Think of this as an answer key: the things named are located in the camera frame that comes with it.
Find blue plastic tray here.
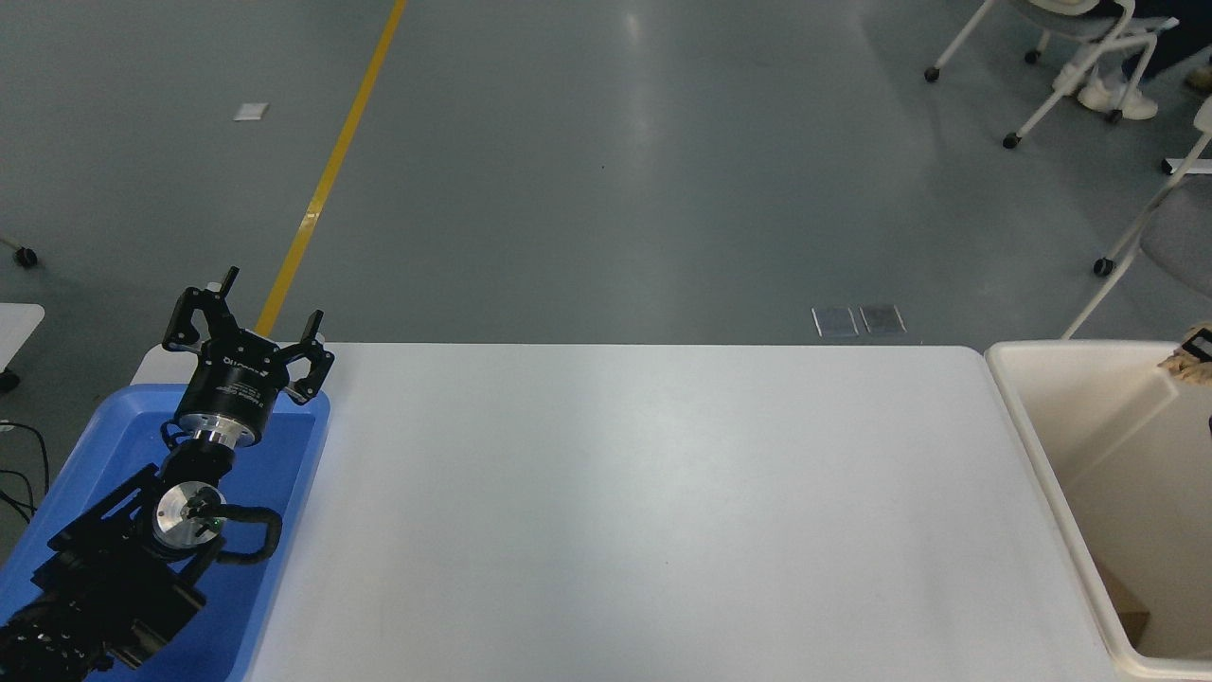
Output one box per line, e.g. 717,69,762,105
0,382,331,682

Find tan paper ball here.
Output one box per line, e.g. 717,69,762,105
1159,343,1212,385

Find white rolling chair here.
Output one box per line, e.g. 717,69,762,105
926,0,1180,150

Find black cables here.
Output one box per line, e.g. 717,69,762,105
0,420,50,522

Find large pale bin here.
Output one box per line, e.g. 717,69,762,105
985,341,1212,681

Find small white side table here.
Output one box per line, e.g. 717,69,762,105
0,303,45,389

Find white chair with grey seat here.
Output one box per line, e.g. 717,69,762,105
1060,95,1212,342

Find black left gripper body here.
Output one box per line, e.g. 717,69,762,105
176,332,291,433

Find person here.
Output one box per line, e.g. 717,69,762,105
1053,0,1212,121

